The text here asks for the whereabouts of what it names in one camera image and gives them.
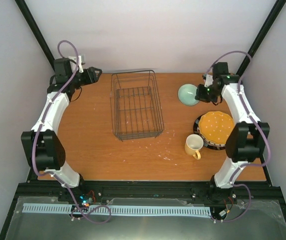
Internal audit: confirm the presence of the light green ceramic bowl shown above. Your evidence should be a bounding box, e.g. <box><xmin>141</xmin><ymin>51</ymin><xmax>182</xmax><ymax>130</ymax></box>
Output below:
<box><xmin>177</xmin><ymin>83</ymin><xmax>199</xmax><ymax>106</ymax></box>

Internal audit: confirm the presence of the black frame post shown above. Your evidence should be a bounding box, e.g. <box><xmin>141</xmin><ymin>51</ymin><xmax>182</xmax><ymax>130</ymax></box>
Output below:
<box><xmin>15</xmin><ymin>0</ymin><xmax>55</xmax><ymax>70</ymax></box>
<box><xmin>235</xmin><ymin>0</ymin><xmax>286</xmax><ymax>78</ymax></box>

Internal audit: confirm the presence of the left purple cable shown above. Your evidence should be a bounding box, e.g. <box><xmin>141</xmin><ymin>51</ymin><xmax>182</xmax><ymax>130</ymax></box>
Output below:
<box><xmin>31</xmin><ymin>40</ymin><xmax>112</xmax><ymax>224</ymax></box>

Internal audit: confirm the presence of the black striped plate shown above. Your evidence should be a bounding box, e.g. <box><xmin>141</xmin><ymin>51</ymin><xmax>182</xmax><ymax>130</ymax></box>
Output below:
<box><xmin>193</xmin><ymin>115</ymin><xmax>226</xmax><ymax>151</ymax></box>

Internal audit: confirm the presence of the black aluminium frame rail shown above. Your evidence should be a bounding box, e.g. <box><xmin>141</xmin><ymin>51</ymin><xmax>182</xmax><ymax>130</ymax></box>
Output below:
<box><xmin>15</xmin><ymin>181</ymin><xmax>284</xmax><ymax>203</ymax></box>

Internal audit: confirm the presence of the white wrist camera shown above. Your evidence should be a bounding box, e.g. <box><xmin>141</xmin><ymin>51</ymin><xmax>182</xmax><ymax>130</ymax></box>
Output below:
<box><xmin>202</xmin><ymin>73</ymin><xmax>213</xmax><ymax>87</ymax></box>
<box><xmin>68</xmin><ymin>55</ymin><xmax>85</xmax><ymax>73</ymax></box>

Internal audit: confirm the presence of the light blue slotted cable duct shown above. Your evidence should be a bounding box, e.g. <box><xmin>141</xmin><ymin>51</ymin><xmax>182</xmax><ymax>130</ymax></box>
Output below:
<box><xmin>21</xmin><ymin>203</ymin><xmax>211</xmax><ymax>218</ymax></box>

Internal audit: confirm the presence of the yellow ceramic mug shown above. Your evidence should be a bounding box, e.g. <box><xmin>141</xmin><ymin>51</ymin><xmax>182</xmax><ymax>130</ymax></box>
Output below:
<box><xmin>184</xmin><ymin>134</ymin><xmax>204</xmax><ymax>160</ymax></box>

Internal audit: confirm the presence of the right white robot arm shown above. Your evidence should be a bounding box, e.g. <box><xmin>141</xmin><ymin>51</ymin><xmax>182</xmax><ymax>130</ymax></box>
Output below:
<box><xmin>194</xmin><ymin>62</ymin><xmax>270</xmax><ymax>202</ymax></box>

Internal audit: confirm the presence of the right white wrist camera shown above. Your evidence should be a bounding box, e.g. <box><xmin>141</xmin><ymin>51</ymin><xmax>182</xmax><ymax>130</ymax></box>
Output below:
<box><xmin>202</xmin><ymin>73</ymin><xmax>213</xmax><ymax>87</ymax></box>

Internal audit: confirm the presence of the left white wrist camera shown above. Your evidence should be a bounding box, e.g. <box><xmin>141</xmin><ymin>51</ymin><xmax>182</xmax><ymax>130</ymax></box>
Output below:
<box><xmin>68</xmin><ymin>55</ymin><xmax>85</xmax><ymax>73</ymax></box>

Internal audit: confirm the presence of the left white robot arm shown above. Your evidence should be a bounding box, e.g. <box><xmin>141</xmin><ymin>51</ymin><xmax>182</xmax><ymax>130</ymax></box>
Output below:
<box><xmin>20</xmin><ymin>57</ymin><xmax>102</xmax><ymax>202</ymax></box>

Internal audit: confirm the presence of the left black frame post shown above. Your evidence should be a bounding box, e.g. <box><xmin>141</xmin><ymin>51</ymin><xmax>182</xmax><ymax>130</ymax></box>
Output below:
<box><xmin>15</xmin><ymin>0</ymin><xmax>55</xmax><ymax>70</ymax></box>

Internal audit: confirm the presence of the grey wire dish rack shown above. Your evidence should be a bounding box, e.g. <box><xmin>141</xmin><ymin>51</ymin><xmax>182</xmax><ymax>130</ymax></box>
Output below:
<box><xmin>110</xmin><ymin>69</ymin><xmax>164</xmax><ymax>142</ymax></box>

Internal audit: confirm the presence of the right black frame post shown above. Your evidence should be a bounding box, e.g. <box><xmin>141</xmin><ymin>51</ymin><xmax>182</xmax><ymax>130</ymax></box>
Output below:
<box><xmin>235</xmin><ymin>0</ymin><xmax>286</xmax><ymax>78</ymax></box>

